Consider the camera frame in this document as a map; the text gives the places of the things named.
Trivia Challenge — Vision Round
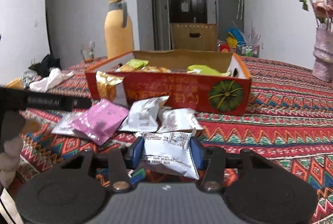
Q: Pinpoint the orange cardboard box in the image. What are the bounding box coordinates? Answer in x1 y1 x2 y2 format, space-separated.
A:
85 49 252 116

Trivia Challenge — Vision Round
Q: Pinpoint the pink snack packet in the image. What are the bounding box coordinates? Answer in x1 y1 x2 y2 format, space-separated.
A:
72 98 130 146

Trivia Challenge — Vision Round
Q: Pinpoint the yellow cup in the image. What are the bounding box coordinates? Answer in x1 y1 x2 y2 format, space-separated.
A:
4 77 25 89

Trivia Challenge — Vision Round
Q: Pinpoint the wire basket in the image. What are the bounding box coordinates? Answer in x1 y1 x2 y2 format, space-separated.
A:
236 43 260 58

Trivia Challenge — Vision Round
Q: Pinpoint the pile of clothes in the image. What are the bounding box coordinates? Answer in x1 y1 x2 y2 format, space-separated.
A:
20 54 62 88

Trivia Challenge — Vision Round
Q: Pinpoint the dark door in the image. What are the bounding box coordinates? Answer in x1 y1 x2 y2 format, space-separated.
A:
168 0 208 24

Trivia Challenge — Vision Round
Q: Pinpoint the white folded umbrella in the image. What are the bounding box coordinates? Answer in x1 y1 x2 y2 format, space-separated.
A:
236 0 245 20

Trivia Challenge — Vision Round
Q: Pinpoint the crumpled white tissue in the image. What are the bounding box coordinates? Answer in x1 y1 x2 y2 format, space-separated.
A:
29 67 75 92

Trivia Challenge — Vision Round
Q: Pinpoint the grey refrigerator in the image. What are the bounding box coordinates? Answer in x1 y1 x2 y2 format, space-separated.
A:
216 0 245 41

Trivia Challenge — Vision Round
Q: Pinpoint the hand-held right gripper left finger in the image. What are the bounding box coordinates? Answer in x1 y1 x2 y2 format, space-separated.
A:
58 136 145 194

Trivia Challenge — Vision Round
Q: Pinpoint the pink ceramic vase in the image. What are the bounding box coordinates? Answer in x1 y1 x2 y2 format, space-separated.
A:
311 27 333 83

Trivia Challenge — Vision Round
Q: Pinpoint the blue bag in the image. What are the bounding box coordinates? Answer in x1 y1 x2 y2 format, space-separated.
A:
225 29 245 42

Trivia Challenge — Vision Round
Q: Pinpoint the person's left hand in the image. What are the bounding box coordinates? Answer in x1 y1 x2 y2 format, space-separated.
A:
0 110 27 188

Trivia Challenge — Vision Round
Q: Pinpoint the gold snack packet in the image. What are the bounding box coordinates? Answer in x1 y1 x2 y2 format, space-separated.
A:
95 71 128 107

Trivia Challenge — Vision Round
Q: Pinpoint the glass cup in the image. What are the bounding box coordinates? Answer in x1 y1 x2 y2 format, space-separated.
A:
80 40 96 63

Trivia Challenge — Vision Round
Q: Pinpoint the yellow thermos jug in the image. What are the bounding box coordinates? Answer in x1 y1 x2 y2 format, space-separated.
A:
104 0 135 59

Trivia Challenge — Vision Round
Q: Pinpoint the patterned red tablecloth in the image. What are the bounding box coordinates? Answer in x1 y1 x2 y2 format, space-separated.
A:
5 53 333 224

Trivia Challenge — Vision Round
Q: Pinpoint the white striped garment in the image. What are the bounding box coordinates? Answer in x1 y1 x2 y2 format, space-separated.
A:
0 186 24 224

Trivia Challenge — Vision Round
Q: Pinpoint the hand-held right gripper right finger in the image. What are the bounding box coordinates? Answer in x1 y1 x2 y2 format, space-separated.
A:
190 136 275 194

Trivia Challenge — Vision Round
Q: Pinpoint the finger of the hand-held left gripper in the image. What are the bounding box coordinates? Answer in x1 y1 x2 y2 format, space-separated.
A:
74 97 92 112

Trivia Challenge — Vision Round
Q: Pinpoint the white snack packet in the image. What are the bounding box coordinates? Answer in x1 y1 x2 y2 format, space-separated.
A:
51 113 86 136
157 107 204 133
140 129 200 180
119 96 170 133

